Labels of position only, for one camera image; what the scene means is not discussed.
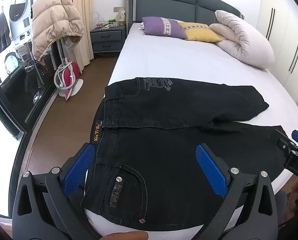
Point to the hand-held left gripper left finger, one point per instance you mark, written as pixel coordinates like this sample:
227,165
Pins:
79,170

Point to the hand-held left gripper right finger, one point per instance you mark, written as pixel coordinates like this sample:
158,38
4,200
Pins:
211,172

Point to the black denim pants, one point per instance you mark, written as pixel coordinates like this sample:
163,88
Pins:
163,142

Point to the person's left hand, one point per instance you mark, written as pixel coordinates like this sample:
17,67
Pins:
126,236

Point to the glass sliding door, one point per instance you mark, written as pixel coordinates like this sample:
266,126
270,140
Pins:
14,110

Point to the white wardrobe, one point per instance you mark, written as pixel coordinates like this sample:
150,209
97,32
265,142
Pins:
286,30

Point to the folded white duvet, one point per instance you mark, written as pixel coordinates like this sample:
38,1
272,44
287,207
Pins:
243,40

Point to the bed with grey headboard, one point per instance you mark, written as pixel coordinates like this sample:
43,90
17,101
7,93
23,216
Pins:
176,60

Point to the grey nightstand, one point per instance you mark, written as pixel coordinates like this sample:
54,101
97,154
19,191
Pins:
107,40

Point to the yellow pillow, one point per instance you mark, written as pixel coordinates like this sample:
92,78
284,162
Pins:
200,32

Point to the beige puffer jacket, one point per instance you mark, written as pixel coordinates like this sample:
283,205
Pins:
54,22

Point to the purple pillow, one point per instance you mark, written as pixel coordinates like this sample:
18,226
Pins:
161,27

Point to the white washing machine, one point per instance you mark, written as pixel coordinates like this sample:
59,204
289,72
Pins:
19,7

